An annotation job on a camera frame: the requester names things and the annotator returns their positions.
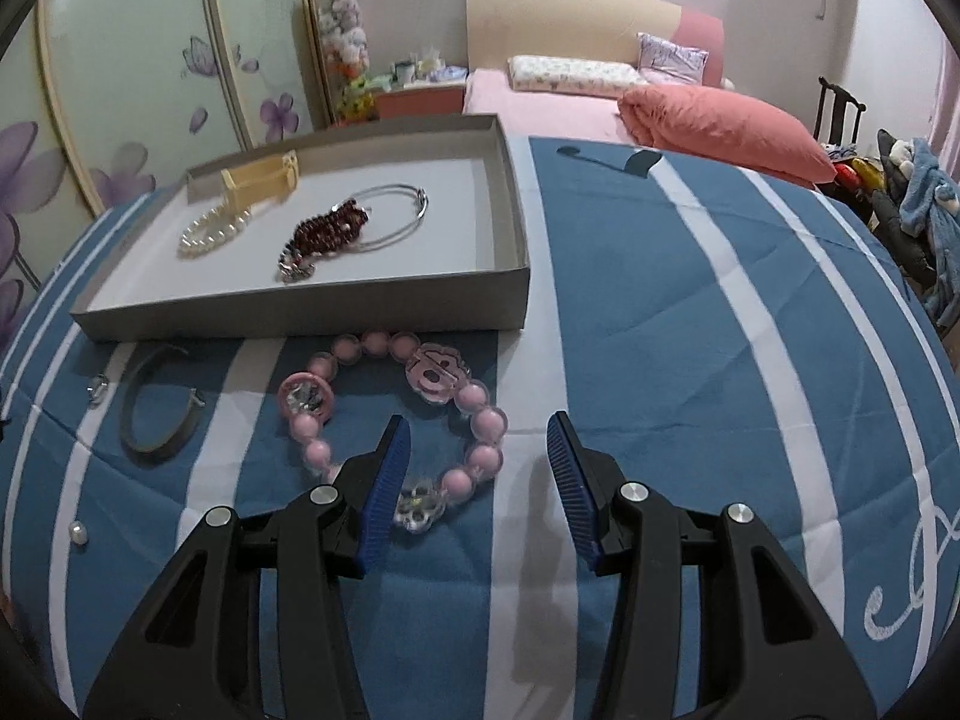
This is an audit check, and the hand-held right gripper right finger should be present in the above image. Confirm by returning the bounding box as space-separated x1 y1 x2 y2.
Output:
546 411 878 720

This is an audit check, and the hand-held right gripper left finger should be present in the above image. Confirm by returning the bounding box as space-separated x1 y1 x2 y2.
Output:
82 414 413 720

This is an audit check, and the pink bead bracelet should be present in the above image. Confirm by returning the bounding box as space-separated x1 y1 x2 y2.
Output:
277 328 509 533

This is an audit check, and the grey cardboard box tray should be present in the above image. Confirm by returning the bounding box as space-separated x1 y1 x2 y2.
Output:
70 114 531 342

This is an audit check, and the dark red bead bracelet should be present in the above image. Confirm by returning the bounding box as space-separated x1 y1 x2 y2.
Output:
281 197 370 267

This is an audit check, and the thin silver bangle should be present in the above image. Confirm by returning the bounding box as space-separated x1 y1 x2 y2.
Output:
341 184 430 250

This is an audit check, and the white pearl bracelet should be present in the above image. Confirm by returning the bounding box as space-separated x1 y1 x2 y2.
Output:
178 204 252 257

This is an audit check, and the yellow wristwatch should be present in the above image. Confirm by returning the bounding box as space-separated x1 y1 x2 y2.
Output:
221 151 299 211

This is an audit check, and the blue white striped tablecloth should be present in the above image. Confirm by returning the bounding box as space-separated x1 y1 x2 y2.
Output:
0 131 960 720

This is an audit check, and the grey open bangle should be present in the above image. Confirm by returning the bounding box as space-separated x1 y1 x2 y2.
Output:
120 345 205 464

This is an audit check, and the bed with pink sheet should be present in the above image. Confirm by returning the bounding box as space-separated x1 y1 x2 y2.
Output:
461 69 653 143

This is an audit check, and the pink white nightstand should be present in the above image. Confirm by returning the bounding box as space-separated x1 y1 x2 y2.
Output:
375 82 470 119

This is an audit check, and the coral folded quilt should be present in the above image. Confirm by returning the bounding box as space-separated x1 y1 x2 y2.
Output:
616 84 837 185

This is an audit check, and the white patterned pillow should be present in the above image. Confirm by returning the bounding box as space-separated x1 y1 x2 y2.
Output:
508 55 650 98

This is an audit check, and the colourful toys pile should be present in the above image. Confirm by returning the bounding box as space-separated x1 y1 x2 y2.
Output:
829 154 886 203

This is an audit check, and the grey plush clothing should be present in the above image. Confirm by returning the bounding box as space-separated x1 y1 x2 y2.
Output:
874 127 917 241

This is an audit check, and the purple patterned pillow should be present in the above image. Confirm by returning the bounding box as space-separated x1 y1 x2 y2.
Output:
637 32 710 83

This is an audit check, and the clear tube of plush toys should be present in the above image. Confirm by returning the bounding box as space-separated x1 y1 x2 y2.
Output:
315 0 380 125

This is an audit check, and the dark wooden chair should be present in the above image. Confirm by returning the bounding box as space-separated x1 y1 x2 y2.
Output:
814 76 867 151

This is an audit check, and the cream pink headboard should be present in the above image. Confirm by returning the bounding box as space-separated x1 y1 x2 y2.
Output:
465 0 725 83

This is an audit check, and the floral sliding door wardrobe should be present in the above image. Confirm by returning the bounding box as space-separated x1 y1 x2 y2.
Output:
0 0 335 346

